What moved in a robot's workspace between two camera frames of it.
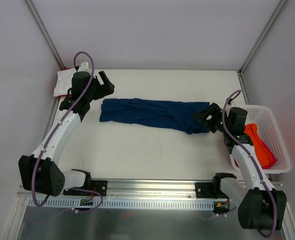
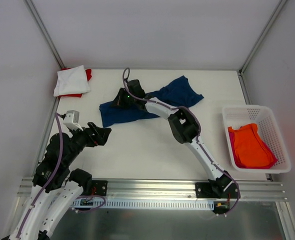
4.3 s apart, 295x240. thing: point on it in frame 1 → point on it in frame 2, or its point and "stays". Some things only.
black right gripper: x=215 y=120 → x=122 y=99
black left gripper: x=100 y=85 → x=93 y=135
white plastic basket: x=267 y=124 stays
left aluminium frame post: x=45 y=34 stays
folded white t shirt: x=64 y=82 stays
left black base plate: x=99 y=186 stays
